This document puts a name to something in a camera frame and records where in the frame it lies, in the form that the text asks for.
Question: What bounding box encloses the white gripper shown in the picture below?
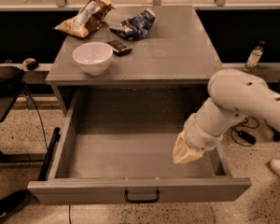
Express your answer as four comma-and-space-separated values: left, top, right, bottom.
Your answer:
173, 114, 222, 164

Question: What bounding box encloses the grey top drawer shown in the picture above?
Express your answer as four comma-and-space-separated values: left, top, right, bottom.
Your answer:
28, 88, 251, 204

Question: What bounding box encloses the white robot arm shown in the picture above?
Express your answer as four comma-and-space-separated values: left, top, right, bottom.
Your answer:
173, 69, 280, 164

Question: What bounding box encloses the grey drawer cabinet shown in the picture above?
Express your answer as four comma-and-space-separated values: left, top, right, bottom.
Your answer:
46, 5, 221, 111

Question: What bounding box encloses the black stand foot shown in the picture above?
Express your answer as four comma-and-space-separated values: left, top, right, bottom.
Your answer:
269, 126, 280, 142

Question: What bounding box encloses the clear plastic bottle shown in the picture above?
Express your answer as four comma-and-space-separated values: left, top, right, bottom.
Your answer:
245, 40, 266, 70

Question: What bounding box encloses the dark snack bar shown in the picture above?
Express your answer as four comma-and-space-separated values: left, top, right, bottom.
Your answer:
108, 40, 133, 56

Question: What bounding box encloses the white bowl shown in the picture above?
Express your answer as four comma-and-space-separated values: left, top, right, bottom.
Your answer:
72, 42, 113, 76

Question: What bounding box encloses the blue chip bag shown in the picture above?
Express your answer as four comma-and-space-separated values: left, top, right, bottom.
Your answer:
109, 8, 156, 40

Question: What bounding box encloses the tan chip bag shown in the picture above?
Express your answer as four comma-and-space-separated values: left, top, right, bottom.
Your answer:
54, 0, 117, 38

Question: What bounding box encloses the small yellow black device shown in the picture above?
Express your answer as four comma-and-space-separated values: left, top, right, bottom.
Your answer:
22, 58, 39, 70

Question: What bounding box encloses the black bag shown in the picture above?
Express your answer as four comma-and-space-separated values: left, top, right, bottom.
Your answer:
0, 66, 24, 97

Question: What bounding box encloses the black shoe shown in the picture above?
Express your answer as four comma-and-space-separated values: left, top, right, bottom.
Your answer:
0, 189, 28, 218

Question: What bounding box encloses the black power adapter cable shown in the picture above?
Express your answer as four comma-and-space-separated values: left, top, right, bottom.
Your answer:
230, 117, 261, 147

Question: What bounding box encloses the black floor cable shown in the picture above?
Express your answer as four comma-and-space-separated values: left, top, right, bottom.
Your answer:
22, 85, 73, 224

